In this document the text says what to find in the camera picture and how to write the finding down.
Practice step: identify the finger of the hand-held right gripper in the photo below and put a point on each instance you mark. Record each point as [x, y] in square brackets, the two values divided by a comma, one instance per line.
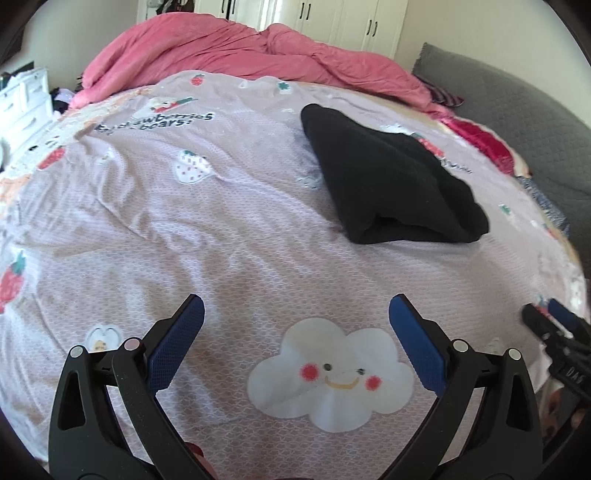
[565, 316]
[540, 323]

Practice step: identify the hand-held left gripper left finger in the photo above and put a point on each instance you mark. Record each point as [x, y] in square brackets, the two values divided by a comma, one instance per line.
[178, 341]

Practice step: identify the hanging bags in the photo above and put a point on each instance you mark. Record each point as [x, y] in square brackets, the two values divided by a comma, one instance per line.
[171, 5]

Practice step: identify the dark clothes pile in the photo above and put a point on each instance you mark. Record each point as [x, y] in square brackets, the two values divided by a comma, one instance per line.
[62, 97]

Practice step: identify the white wardrobe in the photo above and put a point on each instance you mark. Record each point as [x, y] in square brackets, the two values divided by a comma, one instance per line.
[323, 21]

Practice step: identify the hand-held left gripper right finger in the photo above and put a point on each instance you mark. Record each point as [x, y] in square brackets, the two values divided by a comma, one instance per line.
[415, 346]

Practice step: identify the pink duvet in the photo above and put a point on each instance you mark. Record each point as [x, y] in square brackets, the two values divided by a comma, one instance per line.
[207, 50]

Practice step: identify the red cloth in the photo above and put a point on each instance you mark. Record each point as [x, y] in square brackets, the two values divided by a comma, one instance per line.
[482, 143]

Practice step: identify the striped pillow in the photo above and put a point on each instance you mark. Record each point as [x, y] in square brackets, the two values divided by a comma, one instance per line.
[445, 96]

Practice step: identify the person's right hand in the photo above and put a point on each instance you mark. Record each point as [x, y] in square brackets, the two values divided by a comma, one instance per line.
[561, 415]

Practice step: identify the black sweater with orange cuffs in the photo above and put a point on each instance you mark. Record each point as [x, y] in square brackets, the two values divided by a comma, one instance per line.
[383, 184]

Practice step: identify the strawberry printed blanket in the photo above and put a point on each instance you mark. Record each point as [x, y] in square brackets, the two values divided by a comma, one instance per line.
[184, 207]

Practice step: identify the blue floral cloth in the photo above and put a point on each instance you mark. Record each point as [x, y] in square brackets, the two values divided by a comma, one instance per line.
[545, 203]

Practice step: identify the white drawer cabinet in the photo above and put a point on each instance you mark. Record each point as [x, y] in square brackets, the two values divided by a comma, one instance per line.
[23, 99]

